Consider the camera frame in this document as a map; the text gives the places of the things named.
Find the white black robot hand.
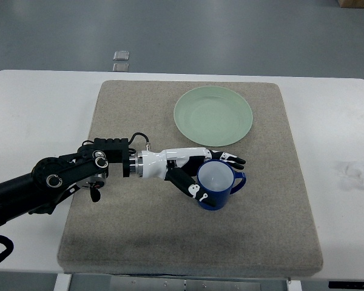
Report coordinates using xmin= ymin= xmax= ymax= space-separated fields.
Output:
xmin=129 ymin=147 xmax=246 ymax=206

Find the blue mug white inside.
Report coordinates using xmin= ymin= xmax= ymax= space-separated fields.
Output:
xmin=197 ymin=159 xmax=247 ymax=211

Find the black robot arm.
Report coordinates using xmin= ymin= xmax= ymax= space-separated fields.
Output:
xmin=0 ymin=138 xmax=133 ymax=226

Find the light green plate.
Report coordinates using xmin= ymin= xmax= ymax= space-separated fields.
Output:
xmin=174 ymin=86 xmax=254 ymax=147

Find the lower floor socket plate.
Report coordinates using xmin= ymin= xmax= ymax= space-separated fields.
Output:
xmin=112 ymin=62 xmax=129 ymax=72

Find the floor socket plate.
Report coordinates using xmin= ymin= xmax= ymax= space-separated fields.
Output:
xmin=113 ymin=50 xmax=130 ymax=61
xmin=112 ymin=62 xmax=129 ymax=72

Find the upper floor socket plate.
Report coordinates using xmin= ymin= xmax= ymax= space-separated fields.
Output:
xmin=113 ymin=50 xmax=130 ymax=61

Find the beige fabric mat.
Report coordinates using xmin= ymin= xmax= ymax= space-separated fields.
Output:
xmin=57 ymin=82 xmax=323 ymax=278

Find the black table control panel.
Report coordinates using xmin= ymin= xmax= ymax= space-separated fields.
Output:
xmin=328 ymin=281 xmax=364 ymax=290

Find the cardboard box corner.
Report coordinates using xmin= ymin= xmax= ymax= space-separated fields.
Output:
xmin=337 ymin=0 xmax=364 ymax=8

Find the metal table frame bracket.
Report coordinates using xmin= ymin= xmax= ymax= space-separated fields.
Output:
xmin=109 ymin=276 xmax=261 ymax=291

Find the black cable loop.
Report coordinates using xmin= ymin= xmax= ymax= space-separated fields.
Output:
xmin=0 ymin=232 xmax=15 ymax=272

